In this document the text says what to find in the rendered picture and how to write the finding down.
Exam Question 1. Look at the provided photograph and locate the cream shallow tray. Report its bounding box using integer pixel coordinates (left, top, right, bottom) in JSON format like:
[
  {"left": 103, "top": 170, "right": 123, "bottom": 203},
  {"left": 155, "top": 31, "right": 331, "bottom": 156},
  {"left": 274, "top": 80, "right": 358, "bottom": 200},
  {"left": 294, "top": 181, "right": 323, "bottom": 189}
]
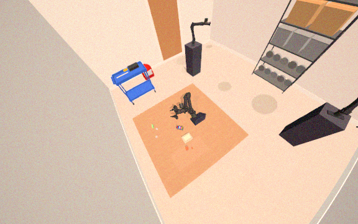
[{"left": 181, "top": 133, "right": 193, "bottom": 144}]

